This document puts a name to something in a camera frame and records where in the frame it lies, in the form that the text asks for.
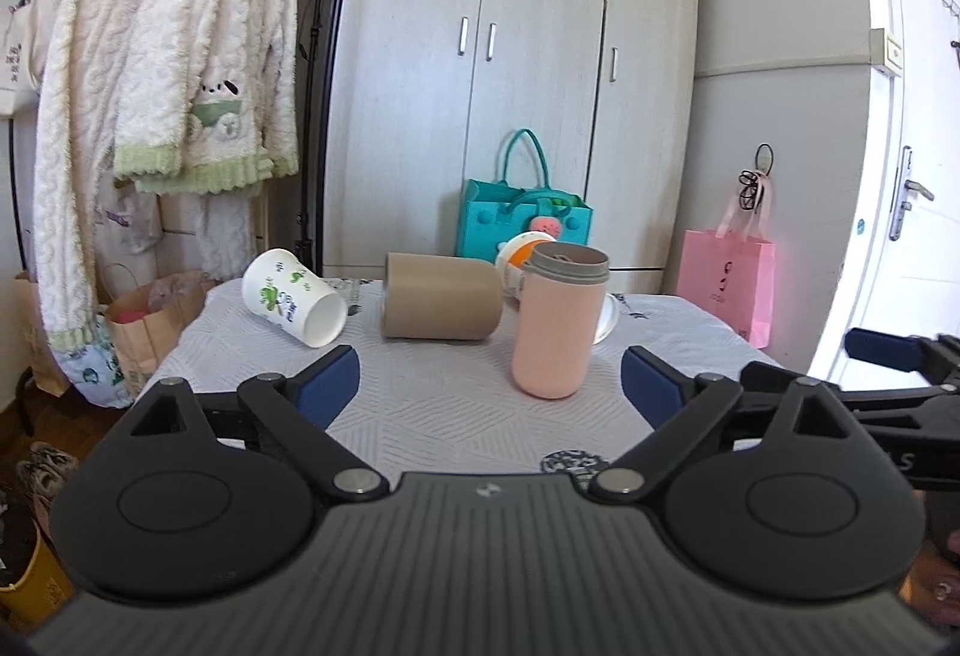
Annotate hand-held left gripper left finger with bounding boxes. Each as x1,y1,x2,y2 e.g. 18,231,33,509
105,345,391,504

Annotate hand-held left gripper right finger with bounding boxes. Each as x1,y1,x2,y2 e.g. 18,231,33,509
589,345,865,504

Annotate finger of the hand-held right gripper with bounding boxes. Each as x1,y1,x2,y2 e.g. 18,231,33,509
844,328,960,388
739,360,960,430

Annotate tan cup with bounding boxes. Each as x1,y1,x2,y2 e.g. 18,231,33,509
381,252,503,342

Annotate plain white cup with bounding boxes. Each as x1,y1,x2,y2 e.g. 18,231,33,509
592,294,620,346

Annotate white cup with green print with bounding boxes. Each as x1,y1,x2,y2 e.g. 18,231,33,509
241,248,348,349

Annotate pink cup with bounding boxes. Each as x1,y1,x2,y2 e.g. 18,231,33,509
511,242,611,400

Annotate orange and white cup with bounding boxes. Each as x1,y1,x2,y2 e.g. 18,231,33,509
495,232,560,301

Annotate person's right hand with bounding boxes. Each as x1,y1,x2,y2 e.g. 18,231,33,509
928,527,960,628

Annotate pink paper bag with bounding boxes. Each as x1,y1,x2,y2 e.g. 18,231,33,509
677,172,776,349

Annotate dark patterned round coaster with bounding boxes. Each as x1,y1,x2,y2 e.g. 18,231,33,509
540,447,605,475

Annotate white patterned tablecloth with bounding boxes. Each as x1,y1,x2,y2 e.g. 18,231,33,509
154,277,812,477

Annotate white fleece pants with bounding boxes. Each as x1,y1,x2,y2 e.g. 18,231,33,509
161,189,260,283

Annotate brown paper bag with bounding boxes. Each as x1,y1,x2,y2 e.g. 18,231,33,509
10,272,73,399
105,266,215,399

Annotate teal felt handbag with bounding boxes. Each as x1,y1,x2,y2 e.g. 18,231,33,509
457,128,593,261

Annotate blue patterned bag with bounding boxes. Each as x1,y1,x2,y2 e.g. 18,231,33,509
60,311,137,410

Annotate white door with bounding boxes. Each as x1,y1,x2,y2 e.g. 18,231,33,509
810,0,960,388

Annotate grey wardrobe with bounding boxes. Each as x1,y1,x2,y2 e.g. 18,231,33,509
322,0,710,294

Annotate grey sneakers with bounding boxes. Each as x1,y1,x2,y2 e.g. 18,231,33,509
15,442,80,516

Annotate yellow box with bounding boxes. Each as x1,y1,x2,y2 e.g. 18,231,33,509
0,521,76,631

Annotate white and green fleece jacket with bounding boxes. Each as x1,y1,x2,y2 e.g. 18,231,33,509
112,0,301,196

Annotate white fleece robe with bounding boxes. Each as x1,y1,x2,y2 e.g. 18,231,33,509
34,0,175,357

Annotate black clothes rack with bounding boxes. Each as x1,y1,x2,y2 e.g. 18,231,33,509
6,0,197,436

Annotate white tote bag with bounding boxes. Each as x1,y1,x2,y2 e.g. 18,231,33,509
0,0,62,118

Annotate silver door handle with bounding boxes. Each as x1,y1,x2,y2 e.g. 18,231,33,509
889,146,936,243

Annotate black hanging cord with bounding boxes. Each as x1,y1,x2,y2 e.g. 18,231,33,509
738,143,776,211

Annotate wall light switch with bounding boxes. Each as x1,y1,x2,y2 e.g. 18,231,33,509
870,28,907,76

